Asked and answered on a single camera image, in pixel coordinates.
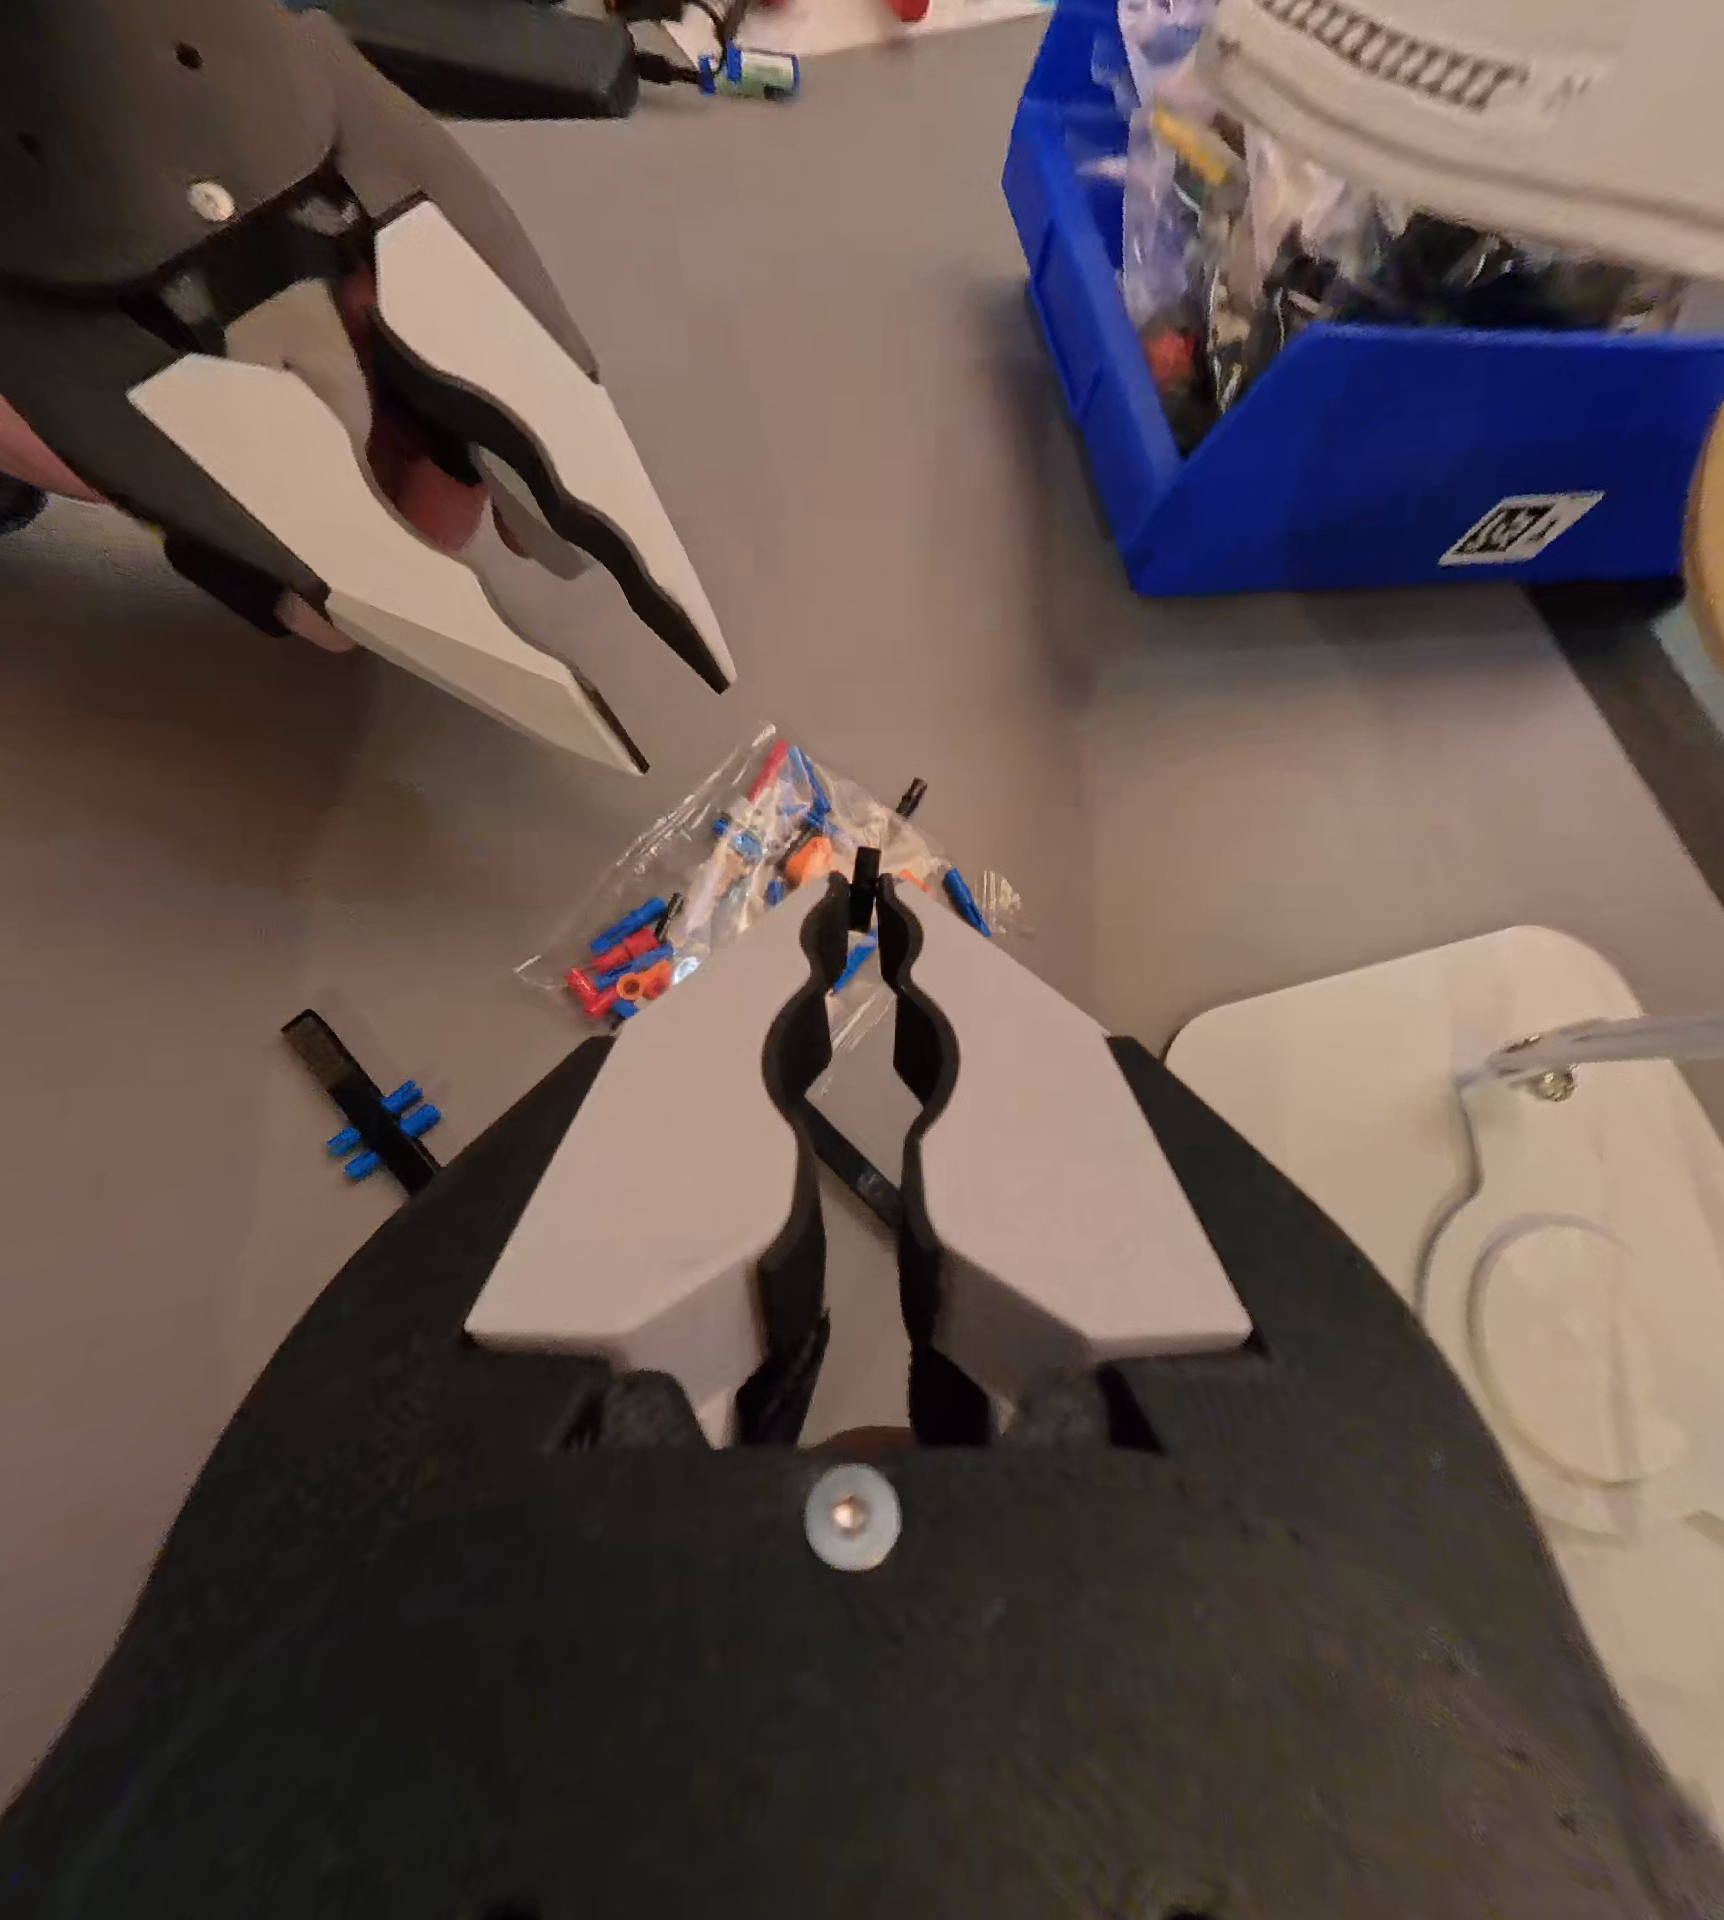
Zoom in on white curved plastic cover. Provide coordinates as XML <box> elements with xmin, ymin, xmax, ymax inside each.
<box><xmin>1194</xmin><ymin>0</ymin><xmax>1724</xmax><ymax>318</ymax></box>

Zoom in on pile of bagged lego parts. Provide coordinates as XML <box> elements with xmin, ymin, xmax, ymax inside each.
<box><xmin>1086</xmin><ymin>0</ymin><xmax>1705</xmax><ymax>451</ymax></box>

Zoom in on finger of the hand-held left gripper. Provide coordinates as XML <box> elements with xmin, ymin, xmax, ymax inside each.
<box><xmin>358</xmin><ymin>192</ymin><xmax>741</xmax><ymax>695</ymax></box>
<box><xmin>126</xmin><ymin>352</ymin><xmax>652</xmax><ymax>780</ymax></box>

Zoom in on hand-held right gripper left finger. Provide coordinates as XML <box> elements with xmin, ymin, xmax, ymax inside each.
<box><xmin>465</xmin><ymin>876</ymin><xmax>857</xmax><ymax>1450</ymax></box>

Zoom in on blue storage bin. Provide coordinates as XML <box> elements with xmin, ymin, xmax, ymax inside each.
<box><xmin>1000</xmin><ymin>0</ymin><xmax>1724</xmax><ymax>600</ymax></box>

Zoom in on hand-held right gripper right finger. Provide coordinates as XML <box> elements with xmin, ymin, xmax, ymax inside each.
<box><xmin>874</xmin><ymin>876</ymin><xmax>1259</xmax><ymax>1450</ymax></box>

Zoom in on white base board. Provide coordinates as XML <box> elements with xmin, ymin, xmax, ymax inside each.
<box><xmin>1165</xmin><ymin>923</ymin><xmax>1724</xmax><ymax>1899</ymax></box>

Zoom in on thin black lego beam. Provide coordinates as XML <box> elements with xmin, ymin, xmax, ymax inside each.
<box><xmin>280</xmin><ymin>1008</ymin><xmax>442</xmax><ymax>1197</ymax></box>

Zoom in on small clear bag lego pieces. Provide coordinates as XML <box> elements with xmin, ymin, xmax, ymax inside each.
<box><xmin>514</xmin><ymin>724</ymin><xmax>1026</xmax><ymax>1037</ymax></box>

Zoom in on black power adapter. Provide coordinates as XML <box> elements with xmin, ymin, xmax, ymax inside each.
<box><xmin>389</xmin><ymin>0</ymin><xmax>643</xmax><ymax>121</ymax></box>

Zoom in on lego instruction booklet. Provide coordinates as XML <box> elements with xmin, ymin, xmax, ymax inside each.
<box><xmin>786</xmin><ymin>0</ymin><xmax>1061</xmax><ymax>59</ymax></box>

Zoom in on blue lego pin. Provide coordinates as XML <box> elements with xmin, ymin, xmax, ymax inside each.
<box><xmin>341</xmin><ymin>1104</ymin><xmax>442</xmax><ymax>1183</ymax></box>
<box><xmin>324</xmin><ymin>1080</ymin><xmax>425</xmax><ymax>1157</ymax></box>

